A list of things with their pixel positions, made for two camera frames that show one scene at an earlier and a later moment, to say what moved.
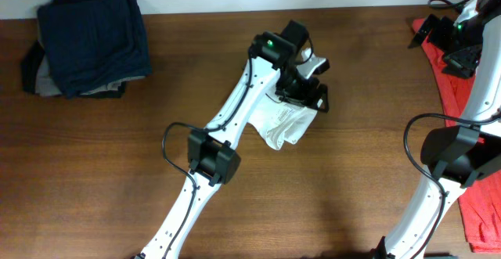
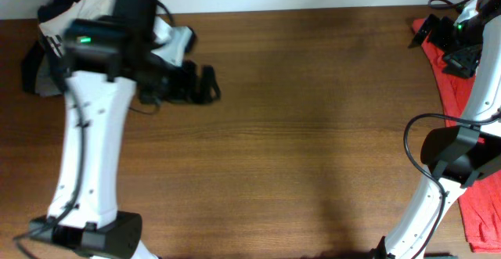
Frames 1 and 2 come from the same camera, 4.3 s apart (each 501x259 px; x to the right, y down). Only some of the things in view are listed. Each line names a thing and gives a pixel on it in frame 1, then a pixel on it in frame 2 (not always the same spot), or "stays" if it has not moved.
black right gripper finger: x=429 y=23 stays
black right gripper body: x=463 y=44 stays
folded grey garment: x=45 y=84 stays
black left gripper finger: x=322 y=105 to x=208 y=81
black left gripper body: x=294 y=90 to x=162 y=83
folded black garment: x=30 y=70 stays
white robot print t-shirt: x=281 y=123 to x=172 y=44
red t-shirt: x=480 y=214 stays
